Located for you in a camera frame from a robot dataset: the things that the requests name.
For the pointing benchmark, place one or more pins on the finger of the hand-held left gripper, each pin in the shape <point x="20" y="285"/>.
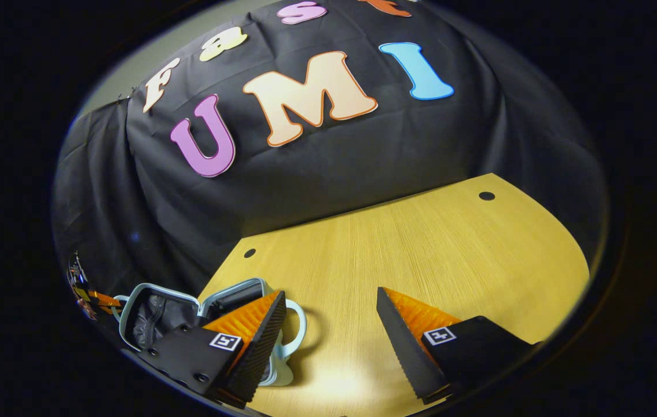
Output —
<point x="102" y="299"/>

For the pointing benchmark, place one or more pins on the black backdrop cloth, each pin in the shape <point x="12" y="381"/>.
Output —
<point x="363" y="156"/>

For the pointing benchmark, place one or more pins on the light blue suitcase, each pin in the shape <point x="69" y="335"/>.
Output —
<point x="157" y="321"/>

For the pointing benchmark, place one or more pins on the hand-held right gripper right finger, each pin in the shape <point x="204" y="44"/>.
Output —
<point x="403" y="347"/>

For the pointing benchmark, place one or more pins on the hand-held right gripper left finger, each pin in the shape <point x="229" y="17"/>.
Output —
<point x="264" y="341"/>

